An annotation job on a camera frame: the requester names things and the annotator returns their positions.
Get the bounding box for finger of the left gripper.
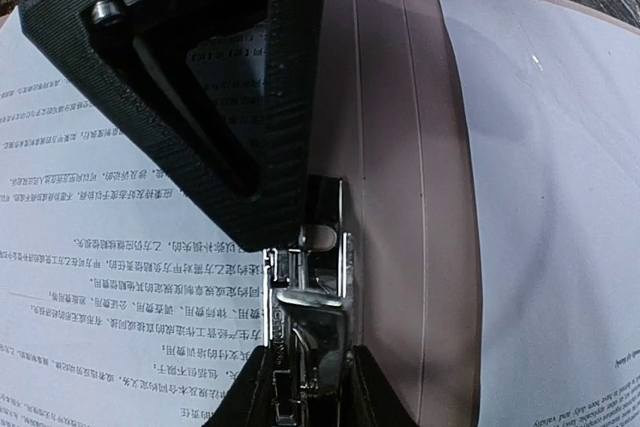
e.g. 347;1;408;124
18;0;324;251

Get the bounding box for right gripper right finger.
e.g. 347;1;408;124
349;345;418;427

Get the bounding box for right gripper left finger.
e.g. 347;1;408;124
203;346;273;427

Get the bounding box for tan folder metal clip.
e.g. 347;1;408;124
263;175;354;426

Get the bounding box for printed paper sheet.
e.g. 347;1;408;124
1;14;263;426
439;0;639;426

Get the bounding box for tan brown folder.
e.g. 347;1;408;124
310;0;639;426

